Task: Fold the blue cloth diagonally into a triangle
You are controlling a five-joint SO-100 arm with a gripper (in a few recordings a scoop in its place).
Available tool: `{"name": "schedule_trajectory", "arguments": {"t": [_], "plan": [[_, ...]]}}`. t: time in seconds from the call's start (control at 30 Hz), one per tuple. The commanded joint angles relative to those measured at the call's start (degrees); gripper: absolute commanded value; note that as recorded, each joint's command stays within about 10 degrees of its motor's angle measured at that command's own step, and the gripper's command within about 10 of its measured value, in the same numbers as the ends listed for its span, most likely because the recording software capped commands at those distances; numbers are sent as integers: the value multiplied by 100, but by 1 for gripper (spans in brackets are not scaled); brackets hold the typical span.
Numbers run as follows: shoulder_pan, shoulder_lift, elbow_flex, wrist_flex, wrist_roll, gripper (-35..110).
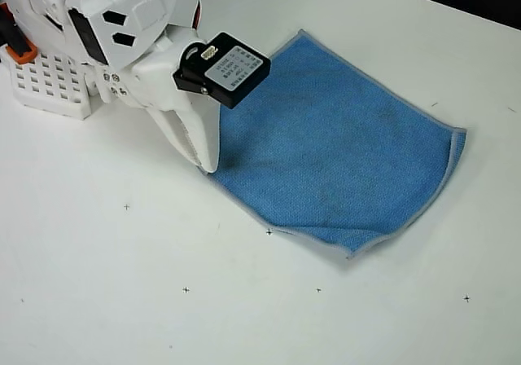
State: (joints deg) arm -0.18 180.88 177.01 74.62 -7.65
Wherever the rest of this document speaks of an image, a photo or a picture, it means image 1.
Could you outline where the red and black servo cable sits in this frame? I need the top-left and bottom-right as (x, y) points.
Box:
(178, 0), (204, 32)

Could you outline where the orange and black clamp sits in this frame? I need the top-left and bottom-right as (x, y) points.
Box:
(0, 2), (37, 64)

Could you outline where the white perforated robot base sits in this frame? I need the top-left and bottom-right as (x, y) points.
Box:
(0, 45), (93, 121)

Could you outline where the blue microfiber cloth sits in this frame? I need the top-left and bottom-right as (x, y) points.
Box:
(202, 29), (468, 260)

